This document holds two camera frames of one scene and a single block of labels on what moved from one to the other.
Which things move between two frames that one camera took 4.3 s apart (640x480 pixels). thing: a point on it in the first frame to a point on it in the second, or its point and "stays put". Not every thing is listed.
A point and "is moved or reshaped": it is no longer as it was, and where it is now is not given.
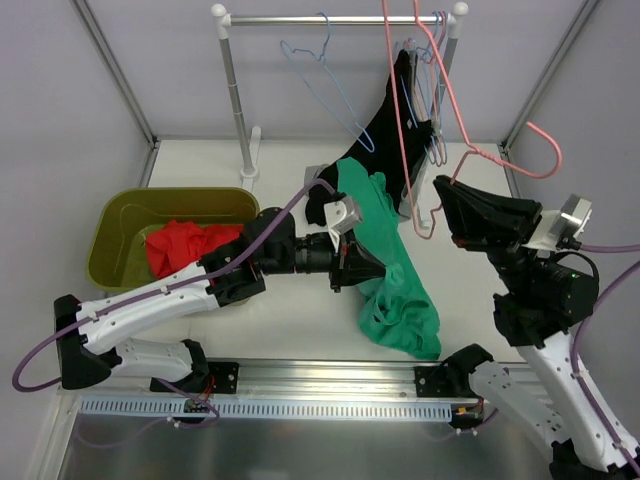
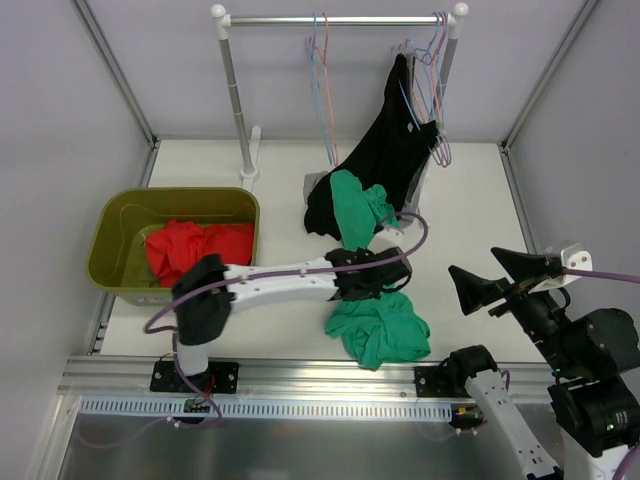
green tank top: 398,308 is moved or reshaped
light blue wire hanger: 317,73 to 311,53
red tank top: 179,243 stays put
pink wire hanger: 472,147 to 324,60
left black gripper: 338,267 to 392,273
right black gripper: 531,220 to 518,289
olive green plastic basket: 117,254 stays put
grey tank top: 390,144 to 312,181
